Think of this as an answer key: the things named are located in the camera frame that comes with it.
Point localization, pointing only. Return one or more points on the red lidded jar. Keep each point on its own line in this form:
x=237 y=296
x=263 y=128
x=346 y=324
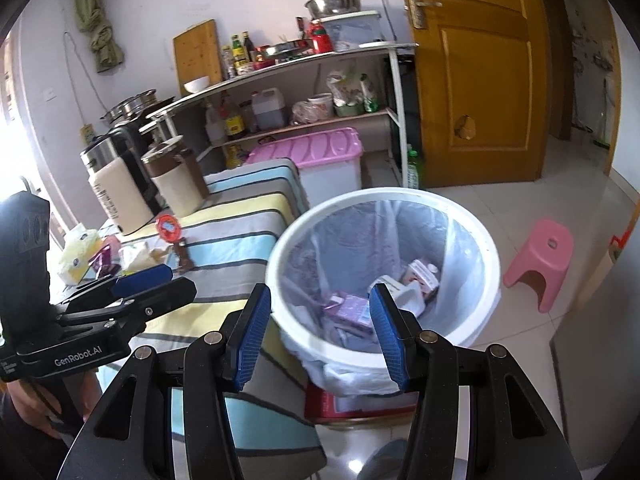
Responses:
x=260 y=55

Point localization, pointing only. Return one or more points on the purple snack packet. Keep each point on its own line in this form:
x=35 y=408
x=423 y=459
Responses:
x=105 y=260

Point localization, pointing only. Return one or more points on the small yellow bottle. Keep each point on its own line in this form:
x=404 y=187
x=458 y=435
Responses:
x=232 y=155

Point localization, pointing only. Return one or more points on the yellow white tissue pack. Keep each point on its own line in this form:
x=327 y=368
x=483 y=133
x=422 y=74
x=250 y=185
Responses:
x=77 y=250

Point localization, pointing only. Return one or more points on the dark liquid plastic jug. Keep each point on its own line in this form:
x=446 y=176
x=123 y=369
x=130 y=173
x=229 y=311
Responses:
x=267 y=107

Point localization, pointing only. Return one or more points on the white plastic bag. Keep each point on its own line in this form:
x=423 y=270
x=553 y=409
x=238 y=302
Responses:
x=350 y=87

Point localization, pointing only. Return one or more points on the wooden cutting board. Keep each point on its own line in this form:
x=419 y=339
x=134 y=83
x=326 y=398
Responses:
x=197 y=57

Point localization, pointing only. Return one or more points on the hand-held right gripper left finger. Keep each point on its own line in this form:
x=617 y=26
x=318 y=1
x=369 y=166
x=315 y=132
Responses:
x=252 y=340

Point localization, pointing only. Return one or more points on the red cardboard box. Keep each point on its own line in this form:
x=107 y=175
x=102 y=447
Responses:
x=350 y=405

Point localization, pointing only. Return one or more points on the kitchen shelf unit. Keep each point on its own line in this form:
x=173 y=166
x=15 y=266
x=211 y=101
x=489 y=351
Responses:
x=300 y=67

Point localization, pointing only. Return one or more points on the white ceramic bowl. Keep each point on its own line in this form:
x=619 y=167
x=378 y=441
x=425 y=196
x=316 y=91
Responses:
x=196 y=84

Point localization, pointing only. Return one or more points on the beige brown lidded jug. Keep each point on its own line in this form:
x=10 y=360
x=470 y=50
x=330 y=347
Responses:
x=175 y=180

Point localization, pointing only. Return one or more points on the small clear seasoning bottle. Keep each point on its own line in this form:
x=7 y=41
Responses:
x=227 y=62

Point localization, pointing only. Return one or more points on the pink plastic stool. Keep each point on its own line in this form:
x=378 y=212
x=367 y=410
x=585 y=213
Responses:
x=542 y=260

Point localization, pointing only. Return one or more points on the yellow label oil bottle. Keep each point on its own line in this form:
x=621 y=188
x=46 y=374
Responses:
x=232 y=120

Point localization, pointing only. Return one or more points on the white plastic trash bin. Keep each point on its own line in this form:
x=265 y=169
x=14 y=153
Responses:
x=487 y=280

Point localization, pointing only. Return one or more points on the green plastic bottle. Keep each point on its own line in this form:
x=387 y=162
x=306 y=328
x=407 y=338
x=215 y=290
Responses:
x=412 y=170

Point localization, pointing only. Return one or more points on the clear plastic bottle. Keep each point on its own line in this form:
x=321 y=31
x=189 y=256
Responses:
x=215 y=125

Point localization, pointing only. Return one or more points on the dark glass sauce bottle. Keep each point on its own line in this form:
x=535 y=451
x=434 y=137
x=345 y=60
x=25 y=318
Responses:
x=246 y=45

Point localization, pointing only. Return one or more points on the red milk carton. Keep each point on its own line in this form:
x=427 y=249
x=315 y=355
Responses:
x=422 y=277

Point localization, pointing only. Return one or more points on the clear plastic bag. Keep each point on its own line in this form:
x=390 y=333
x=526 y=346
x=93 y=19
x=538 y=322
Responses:
x=302 y=112

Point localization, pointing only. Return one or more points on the steel steamer pot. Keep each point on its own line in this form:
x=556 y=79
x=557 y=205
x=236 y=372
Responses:
x=132 y=102

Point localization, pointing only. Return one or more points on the white power strip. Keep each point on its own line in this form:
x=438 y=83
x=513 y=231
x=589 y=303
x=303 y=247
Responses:
x=87 y=135

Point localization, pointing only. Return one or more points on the green glass sauce bottle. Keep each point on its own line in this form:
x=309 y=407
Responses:
x=235 y=52

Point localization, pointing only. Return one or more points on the steel pan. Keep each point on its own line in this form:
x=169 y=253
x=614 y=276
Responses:
x=287 y=50

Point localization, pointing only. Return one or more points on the wall switch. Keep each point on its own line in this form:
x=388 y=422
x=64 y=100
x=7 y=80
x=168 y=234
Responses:
x=49 y=92

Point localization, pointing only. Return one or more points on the striped tablecloth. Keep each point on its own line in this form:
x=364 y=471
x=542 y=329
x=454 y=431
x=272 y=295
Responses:
x=240 y=220

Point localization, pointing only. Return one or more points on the blue white yogurt cup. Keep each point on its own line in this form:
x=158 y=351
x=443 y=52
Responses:
x=407 y=300

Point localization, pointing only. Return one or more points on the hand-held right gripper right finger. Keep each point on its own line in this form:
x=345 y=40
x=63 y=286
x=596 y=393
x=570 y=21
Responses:
x=387 y=345

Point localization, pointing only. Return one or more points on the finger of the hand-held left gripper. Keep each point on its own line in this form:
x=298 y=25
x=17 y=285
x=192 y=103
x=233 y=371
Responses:
x=142 y=276
x=165 y=291

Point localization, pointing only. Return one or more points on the green hanging cloth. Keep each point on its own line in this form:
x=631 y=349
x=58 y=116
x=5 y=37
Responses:
x=97 y=25

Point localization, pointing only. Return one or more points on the clear plastic bin liner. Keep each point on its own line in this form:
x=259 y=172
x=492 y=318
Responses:
x=350 y=240

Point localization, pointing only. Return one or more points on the white plastic tub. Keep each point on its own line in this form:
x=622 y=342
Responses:
x=320 y=102

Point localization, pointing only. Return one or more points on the purple milk carton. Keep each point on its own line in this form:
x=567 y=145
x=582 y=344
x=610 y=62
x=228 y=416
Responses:
x=350 y=310

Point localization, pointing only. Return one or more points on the white plastic wrapper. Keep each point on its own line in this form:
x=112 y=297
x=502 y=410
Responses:
x=137 y=257

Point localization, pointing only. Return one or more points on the white refrigerator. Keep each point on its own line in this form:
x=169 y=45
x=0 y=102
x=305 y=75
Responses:
x=600 y=360

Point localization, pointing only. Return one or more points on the red plastic bottle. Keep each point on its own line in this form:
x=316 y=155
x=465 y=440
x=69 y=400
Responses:
x=321 y=35

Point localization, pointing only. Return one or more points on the clear plastic storage box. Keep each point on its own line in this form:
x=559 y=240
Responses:
x=355 y=30

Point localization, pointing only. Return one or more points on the person's left hand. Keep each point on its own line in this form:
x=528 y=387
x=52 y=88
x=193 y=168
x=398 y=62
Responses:
x=30 y=410

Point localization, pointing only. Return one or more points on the cream steel electric kettle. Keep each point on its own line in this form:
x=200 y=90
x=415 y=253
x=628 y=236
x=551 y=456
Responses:
x=120 y=195

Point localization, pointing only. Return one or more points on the steel mixing bowl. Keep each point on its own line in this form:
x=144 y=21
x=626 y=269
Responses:
x=332 y=2

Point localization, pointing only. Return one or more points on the wooden door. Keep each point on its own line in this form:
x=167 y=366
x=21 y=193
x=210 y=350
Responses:
x=480 y=60

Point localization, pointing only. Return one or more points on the person's grey trousers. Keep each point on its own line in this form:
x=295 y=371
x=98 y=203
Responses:
x=385 y=460

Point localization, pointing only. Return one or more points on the pink lidded storage box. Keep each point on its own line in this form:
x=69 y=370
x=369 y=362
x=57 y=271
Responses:
x=325 y=160

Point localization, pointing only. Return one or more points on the green bowl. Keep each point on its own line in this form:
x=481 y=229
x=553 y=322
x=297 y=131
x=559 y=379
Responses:
x=350 y=108

